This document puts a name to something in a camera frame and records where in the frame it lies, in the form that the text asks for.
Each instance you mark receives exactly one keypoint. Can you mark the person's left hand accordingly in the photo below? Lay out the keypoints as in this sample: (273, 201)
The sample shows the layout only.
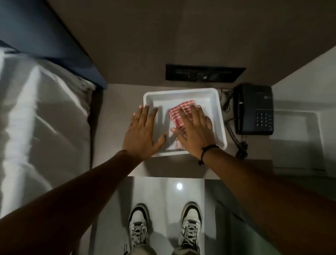
(140, 136)

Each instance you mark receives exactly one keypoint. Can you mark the person's right hand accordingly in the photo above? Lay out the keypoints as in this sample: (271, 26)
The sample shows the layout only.
(196, 136)

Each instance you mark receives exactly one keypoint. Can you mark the person's right little finger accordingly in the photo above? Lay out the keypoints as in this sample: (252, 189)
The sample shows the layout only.
(210, 124)

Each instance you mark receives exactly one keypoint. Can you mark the person's right middle finger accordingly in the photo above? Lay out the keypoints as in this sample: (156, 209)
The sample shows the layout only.
(194, 114)

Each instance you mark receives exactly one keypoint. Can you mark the person's left little finger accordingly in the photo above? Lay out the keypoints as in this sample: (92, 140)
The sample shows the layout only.
(135, 119)

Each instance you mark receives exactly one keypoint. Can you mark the person's right thumb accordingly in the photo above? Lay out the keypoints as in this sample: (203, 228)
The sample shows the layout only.
(178, 133)

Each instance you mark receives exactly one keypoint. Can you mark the person's left middle finger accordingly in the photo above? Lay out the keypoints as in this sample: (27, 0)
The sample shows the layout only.
(146, 114)

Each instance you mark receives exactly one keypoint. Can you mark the person's left thumb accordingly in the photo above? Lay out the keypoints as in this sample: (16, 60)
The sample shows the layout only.
(160, 141)

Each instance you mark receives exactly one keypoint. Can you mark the red white checked cloth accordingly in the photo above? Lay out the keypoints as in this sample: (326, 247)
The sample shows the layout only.
(174, 114)

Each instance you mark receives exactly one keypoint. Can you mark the person's right forearm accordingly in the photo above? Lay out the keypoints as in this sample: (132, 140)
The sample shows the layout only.
(267, 199)

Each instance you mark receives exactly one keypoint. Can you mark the person's left forearm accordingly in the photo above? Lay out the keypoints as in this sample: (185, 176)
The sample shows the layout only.
(73, 199)

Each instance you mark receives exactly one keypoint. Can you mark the white plastic tray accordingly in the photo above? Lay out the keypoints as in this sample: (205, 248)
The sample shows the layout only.
(162, 100)

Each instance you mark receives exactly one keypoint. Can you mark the black desk telephone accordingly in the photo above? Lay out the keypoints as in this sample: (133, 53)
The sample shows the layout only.
(253, 109)

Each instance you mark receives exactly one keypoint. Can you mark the person's right white black sneaker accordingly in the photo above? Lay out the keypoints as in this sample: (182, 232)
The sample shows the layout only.
(190, 223)

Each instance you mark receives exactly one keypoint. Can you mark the person's white black sneaker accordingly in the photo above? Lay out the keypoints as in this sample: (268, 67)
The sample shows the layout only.
(138, 226)
(190, 223)

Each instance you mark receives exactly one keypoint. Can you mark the person's left white black sneaker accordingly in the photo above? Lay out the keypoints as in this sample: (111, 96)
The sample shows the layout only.
(138, 226)

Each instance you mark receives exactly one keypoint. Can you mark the dark blue headboard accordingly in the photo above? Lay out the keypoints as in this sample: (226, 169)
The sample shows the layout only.
(39, 31)

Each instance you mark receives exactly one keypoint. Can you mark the black wall socket panel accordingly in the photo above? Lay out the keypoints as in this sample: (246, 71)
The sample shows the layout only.
(204, 73)

